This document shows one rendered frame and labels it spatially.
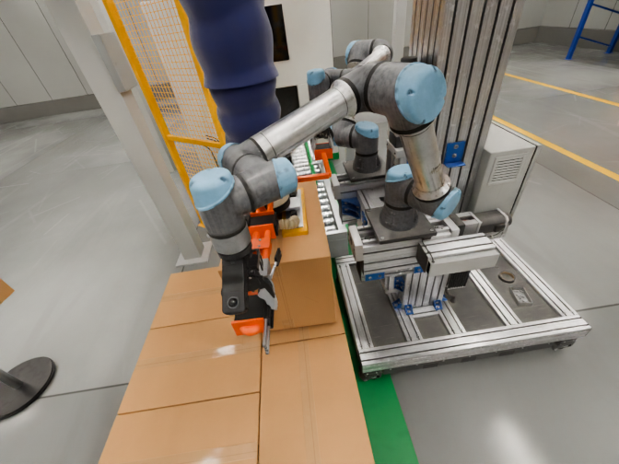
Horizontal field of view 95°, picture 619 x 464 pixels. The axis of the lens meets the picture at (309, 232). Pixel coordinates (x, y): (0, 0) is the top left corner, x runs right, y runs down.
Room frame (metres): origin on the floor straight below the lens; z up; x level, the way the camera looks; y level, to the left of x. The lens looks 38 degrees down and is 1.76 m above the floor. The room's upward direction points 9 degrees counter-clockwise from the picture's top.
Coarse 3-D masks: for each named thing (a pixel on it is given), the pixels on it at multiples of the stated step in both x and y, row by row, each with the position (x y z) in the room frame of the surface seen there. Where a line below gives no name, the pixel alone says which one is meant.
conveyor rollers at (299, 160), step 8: (296, 152) 2.96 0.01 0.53; (304, 152) 2.89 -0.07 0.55; (296, 160) 2.71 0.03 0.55; (304, 160) 2.70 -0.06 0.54; (312, 160) 2.69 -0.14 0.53; (296, 168) 2.53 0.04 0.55; (304, 168) 2.52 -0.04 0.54; (320, 184) 2.16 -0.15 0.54; (320, 192) 2.06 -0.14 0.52; (320, 200) 1.91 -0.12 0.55; (328, 208) 1.79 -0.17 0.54; (328, 216) 1.70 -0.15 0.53; (328, 224) 1.61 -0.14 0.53
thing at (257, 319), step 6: (252, 294) 0.46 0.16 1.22; (252, 300) 0.44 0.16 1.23; (258, 300) 0.44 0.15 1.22; (264, 300) 0.44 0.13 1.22; (252, 306) 0.43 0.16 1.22; (258, 306) 0.43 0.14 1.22; (246, 312) 0.41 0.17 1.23; (252, 312) 0.41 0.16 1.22; (258, 312) 0.41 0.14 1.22; (240, 318) 0.40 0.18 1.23; (246, 318) 0.40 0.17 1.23; (252, 318) 0.40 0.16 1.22; (258, 318) 0.39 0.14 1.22; (234, 324) 0.39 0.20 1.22; (240, 324) 0.39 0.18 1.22; (246, 324) 0.39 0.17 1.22; (252, 324) 0.39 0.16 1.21; (234, 330) 0.39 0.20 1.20
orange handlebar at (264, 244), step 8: (328, 168) 1.10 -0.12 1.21; (304, 176) 1.07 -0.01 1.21; (312, 176) 1.06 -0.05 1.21; (320, 176) 1.05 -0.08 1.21; (328, 176) 1.05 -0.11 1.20; (272, 208) 0.87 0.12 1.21; (256, 232) 0.73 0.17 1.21; (264, 232) 0.73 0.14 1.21; (256, 240) 0.68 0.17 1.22; (264, 240) 0.68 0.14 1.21; (256, 248) 0.65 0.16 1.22; (264, 248) 0.64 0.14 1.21; (264, 256) 0.61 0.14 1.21; (240, 328) 0.39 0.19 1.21; (248, 328) 0.38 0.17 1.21; (256, 328) 0.38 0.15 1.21
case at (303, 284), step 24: (312, 192) 1.16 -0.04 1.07; (312, 216) 0.97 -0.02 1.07; (288, 240) 0.83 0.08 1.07; (312, 240) 0.81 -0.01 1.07; (288, 264) 0.72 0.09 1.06; (312, 264) 0.72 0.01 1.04; (288, 288) 0.72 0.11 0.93; (312, 288) 0.72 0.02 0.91; (288, 312) 0.72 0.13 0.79; (312, 312) 0.72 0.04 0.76
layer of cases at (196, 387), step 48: (192, 288) 1.17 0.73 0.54; (192, 336) 0.84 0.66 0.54; (240, 336) 0.80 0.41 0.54; (288, 336) 0.76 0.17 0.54; (336, 336) 0.73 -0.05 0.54; (144, 384) 0.64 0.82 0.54; (192, 384) 0.60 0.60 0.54; (240, 384) 0.57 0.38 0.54; (288, 384) 0.54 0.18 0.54; (336, 384) 0.51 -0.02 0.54; (144, 432) 0.45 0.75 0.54; (192, 432) 0.42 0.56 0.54; (240, 432) 0.40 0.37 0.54; (288, 432) 0.37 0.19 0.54; (336, 432) 0.35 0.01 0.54
